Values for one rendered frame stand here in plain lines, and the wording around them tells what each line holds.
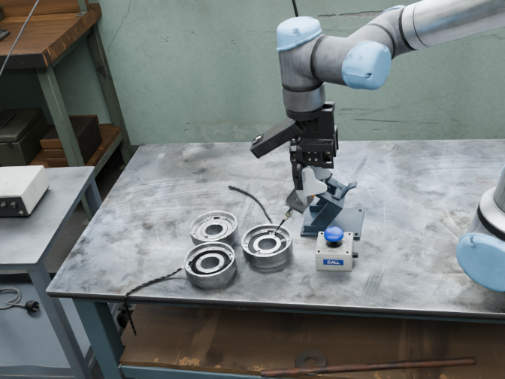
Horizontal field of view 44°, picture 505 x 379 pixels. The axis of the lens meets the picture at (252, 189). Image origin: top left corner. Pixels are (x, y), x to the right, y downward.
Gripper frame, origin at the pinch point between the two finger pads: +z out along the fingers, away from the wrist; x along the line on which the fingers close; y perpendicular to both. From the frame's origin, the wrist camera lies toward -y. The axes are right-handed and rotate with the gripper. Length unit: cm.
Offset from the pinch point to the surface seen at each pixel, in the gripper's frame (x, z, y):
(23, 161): 109, 65, -157
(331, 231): -4.1, 5.6, 6.0
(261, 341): -5.7, 38.1, -12.1
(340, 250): -6.1, 8.6, 7.9
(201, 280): -15.8, 10.1, -18.4
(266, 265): -8.9, 11.5, -6.9
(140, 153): 35, 13, -54
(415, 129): 158, 75, 18
